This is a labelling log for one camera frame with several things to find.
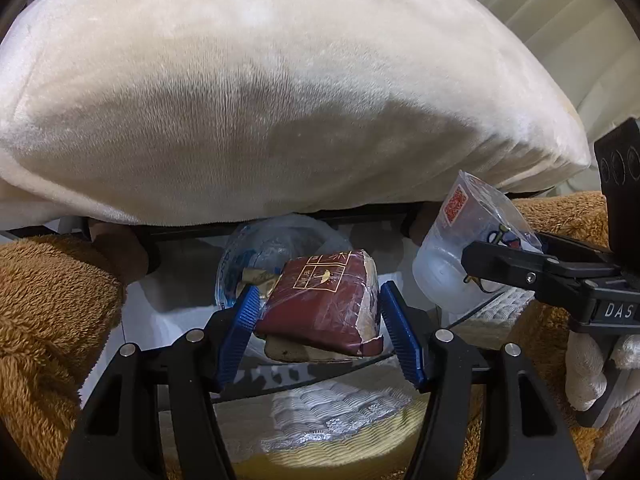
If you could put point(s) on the cream curtain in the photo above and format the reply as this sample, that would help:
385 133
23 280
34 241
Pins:
550 35

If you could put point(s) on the beige plush blanket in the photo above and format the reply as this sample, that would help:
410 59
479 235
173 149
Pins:
275 85

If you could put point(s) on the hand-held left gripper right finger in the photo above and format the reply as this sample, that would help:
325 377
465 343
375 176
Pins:
400 335

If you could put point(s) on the clear plastic cup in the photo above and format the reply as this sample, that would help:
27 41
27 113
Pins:
450 260

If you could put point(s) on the clear plastic trash bag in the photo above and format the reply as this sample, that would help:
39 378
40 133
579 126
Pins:
275 245

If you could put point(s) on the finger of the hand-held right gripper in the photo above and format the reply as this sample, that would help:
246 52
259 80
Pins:
575 242
500 260

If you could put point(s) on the person's right hand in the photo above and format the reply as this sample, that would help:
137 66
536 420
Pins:
585 365

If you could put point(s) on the maroon snack package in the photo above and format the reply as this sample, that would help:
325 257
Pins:
320 300

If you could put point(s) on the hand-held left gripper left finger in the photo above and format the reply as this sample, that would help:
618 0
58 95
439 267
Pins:
240 330

